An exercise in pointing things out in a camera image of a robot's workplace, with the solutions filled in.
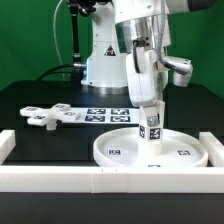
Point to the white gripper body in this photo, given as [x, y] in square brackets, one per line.
[145, 87]

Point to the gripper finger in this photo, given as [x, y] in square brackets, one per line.
[150, 116]

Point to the white round table top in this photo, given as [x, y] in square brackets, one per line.
[120, 148]

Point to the white cross-shaped table base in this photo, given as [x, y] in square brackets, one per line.
[48, 117]

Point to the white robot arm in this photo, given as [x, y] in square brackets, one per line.
[129, 51]

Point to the black table platform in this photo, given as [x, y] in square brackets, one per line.
[191, 110]

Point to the white sheet with markers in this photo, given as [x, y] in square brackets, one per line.
[105, 115]

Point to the white right fence bar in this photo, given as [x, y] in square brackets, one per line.
[214, 148]

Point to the white fence bar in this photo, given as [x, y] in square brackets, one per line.
[214, 148]
[110, 180]
[7, 144]

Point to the white left fence bar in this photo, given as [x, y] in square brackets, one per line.
[7, 144]

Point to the white front fence bar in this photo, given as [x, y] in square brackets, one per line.
[110, 180]

